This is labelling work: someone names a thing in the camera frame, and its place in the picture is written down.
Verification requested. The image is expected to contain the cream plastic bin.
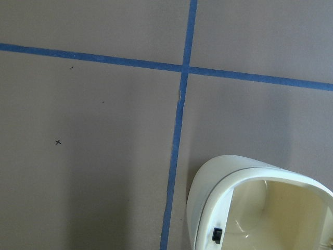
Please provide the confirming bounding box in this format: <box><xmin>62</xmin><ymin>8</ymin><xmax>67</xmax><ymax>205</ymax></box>
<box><xmin>186</xmin><ymin>155</ymin><xmax>332</xmax><ymax>249</ymax></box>

